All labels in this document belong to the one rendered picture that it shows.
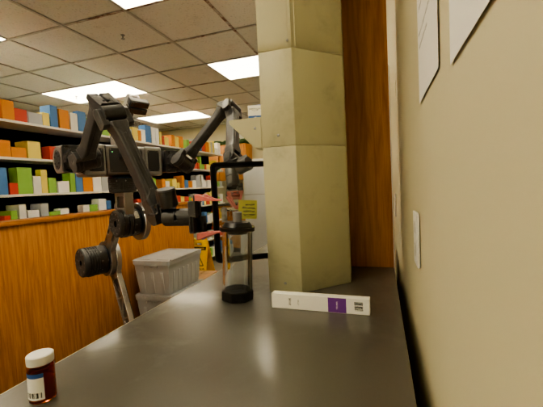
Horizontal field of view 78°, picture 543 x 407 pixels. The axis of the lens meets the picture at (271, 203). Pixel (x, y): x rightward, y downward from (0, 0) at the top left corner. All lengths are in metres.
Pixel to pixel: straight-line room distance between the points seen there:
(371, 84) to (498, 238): 1.22
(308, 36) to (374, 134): 0.47
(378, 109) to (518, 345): 1.23
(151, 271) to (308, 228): 2.43
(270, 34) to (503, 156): 0.99
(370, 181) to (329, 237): 0.36
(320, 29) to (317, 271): 0.78
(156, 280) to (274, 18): 2.65
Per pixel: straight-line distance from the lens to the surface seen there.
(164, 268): 3.26
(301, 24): 1.19
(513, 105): 0.25
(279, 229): 1.09
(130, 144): 1.24
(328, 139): 1.14
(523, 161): 0.23
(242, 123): 1.13
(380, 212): 1.41
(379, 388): 0.67
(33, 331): 2.98
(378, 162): 1.40
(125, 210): 1.85
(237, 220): 1.03
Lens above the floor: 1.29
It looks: 3 degrees down
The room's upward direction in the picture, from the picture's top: 3 degrees counter-clockwise
